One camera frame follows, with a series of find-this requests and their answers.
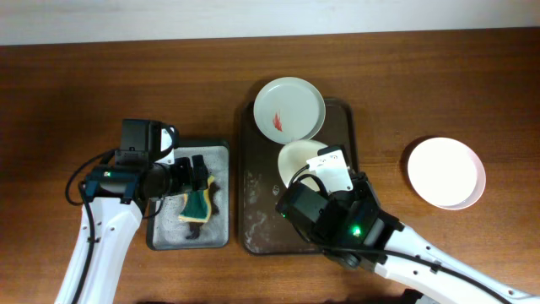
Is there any green yellow sponge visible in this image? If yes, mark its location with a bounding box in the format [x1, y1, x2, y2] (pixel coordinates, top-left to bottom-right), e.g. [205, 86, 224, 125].
[178, 176, 214, 223]

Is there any cream white plate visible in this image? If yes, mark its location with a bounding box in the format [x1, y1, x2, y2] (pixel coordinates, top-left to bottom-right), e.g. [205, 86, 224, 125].
[278, 139, 327, 187]

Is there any pink white plate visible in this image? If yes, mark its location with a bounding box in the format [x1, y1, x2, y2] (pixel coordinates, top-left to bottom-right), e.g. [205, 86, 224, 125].
[406, 137, 487, 210]

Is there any pale green plate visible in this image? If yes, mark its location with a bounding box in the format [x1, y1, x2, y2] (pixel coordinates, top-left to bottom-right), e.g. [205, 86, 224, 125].
[253, 77, 327, 144]

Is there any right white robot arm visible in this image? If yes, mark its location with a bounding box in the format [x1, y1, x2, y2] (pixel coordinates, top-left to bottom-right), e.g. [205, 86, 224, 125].
[276, 172, 539, 303]

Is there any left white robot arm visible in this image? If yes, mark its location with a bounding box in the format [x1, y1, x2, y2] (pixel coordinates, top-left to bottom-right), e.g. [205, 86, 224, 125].
[56, 119, 213, 303]

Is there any black soapy water tray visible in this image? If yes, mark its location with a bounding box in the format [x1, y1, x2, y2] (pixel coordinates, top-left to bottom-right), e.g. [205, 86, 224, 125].
[146, 139, 230, 251]

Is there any brown serving tray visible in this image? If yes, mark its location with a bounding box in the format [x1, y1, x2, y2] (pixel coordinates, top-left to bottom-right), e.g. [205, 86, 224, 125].
[237, 98, 359, 256]

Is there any right black cable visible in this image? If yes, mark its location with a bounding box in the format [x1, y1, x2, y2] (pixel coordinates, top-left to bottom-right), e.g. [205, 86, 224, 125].
[285, 164, 514, 304]

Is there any black cable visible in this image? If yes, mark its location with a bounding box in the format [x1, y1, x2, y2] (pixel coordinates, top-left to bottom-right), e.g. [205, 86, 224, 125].
[64, 148, 117, 304]
[285, 164, 514, 304]

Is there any left black cable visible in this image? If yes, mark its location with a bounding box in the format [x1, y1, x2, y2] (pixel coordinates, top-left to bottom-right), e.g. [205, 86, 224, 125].
[64, 148, 117, 304]

